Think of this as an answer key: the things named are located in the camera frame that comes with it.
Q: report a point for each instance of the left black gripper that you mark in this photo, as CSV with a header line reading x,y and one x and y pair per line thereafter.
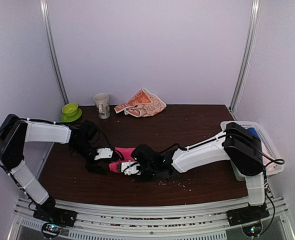
x,y
93,167

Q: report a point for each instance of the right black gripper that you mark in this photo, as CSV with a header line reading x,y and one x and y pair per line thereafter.
x,y
146,180

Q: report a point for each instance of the pink microfiber towel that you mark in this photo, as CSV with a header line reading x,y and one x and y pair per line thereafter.
x,y
122,155

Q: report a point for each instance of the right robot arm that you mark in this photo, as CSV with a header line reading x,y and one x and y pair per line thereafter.
x,y
235,144

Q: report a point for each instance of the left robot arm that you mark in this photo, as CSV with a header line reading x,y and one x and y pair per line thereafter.
x,y
15,132

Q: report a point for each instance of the green plastic plate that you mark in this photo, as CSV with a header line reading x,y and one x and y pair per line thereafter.
x,y
68,119

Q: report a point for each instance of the green plastic bowl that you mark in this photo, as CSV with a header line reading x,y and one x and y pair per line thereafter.
x,y
70,109

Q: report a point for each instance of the orange patterned towel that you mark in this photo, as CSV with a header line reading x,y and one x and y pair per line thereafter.
x,y
143,104

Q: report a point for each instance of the beige ceramic mug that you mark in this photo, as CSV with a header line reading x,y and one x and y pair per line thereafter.
x,y
102,104

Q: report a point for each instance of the dark blue rolled towel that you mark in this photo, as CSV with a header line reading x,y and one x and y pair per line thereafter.
x,y
253,131

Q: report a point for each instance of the white plastic basket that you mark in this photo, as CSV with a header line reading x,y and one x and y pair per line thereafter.
x,y
268,147

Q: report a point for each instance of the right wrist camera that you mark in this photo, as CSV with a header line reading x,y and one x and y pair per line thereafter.
x,y
137,162

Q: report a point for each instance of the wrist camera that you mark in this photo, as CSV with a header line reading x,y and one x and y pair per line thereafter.
x,y
137,162
104,153

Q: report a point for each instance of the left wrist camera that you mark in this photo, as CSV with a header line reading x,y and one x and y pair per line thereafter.
x,y
104,153

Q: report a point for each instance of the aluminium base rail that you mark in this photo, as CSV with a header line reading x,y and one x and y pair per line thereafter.
x,y
205,221

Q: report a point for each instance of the right aluminium frame post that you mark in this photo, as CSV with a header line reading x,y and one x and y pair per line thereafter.
x,y
245,63

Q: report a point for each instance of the aluminium frame post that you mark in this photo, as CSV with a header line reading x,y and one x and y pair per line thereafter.
x,y
52,50
245,63

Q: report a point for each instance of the left aluminium frame post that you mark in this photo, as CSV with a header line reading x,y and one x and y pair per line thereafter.
x,y
52,50

